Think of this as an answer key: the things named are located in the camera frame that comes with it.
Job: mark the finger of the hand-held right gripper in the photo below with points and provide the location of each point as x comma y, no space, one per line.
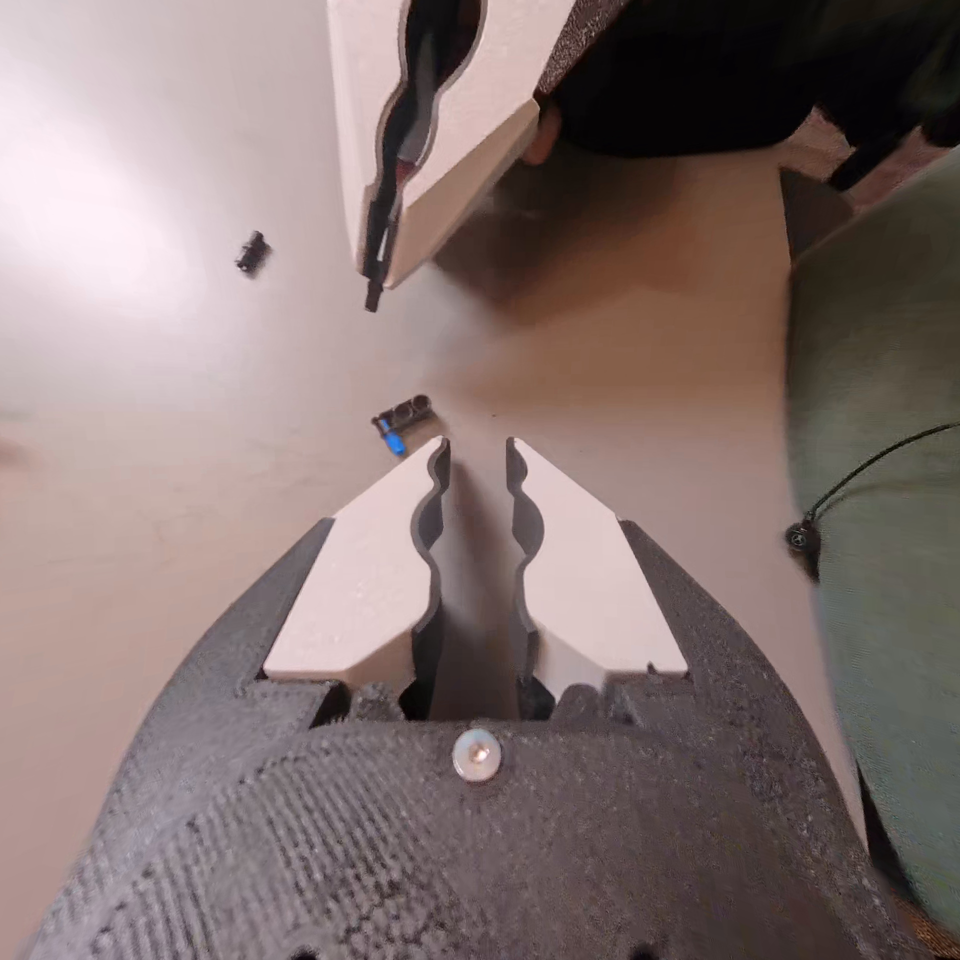
495,97
360,90

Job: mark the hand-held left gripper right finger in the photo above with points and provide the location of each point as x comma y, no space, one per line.
592,592

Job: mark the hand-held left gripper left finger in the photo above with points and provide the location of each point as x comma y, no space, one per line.
352,585

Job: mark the person's green sweatshirt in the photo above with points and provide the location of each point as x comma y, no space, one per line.
877,450

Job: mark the black lego pin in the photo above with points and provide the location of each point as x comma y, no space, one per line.
373,296
252,253

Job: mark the black lego beam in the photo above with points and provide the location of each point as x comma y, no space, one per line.
409,411

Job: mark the person's right hand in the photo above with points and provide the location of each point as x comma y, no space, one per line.
540,131

